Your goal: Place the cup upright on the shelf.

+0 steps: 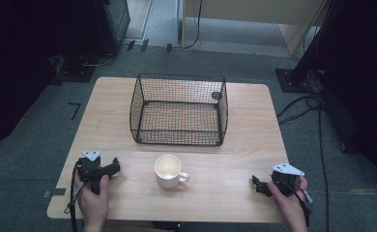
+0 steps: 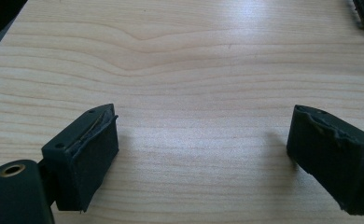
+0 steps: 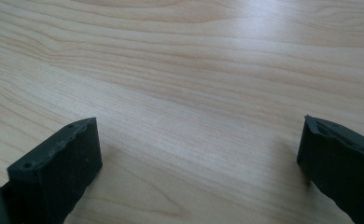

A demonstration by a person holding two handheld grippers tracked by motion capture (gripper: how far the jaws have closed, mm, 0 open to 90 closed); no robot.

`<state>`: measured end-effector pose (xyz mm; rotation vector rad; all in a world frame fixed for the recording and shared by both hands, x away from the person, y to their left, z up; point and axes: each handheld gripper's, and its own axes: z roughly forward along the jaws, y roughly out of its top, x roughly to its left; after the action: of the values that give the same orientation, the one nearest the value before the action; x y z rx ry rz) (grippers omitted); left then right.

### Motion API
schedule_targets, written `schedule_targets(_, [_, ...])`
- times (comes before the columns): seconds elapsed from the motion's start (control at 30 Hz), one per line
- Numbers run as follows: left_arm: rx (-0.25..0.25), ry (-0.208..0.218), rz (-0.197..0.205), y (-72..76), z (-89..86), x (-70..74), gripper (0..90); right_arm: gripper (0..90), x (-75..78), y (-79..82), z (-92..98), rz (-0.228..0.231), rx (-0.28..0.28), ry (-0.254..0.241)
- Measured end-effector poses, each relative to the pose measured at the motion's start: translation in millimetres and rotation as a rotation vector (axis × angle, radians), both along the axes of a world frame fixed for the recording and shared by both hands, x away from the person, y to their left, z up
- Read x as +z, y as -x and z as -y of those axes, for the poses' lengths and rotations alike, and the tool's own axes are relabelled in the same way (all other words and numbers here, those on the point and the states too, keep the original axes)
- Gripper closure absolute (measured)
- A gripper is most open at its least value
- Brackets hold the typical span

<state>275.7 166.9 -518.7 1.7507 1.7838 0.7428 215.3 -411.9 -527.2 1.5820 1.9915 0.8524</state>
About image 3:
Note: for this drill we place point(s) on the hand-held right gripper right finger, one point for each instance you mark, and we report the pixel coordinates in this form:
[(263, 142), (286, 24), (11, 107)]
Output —
[(342, 165)]

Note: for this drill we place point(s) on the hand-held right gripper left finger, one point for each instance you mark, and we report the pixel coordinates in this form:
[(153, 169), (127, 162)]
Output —
[(55, 174)]

